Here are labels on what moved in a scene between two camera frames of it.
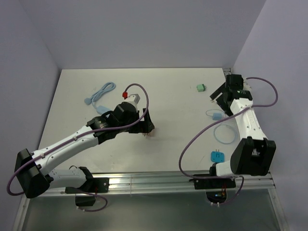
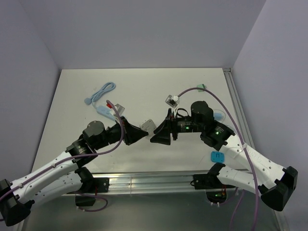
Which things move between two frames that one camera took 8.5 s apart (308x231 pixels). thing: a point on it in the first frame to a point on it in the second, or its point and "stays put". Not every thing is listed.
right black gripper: [224, 107] to [164, 136]
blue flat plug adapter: [217, 156] stays put
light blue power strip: [102, 109] stays put
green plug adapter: [201, 87] stays put
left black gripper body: [141, 127] to [125, 128]
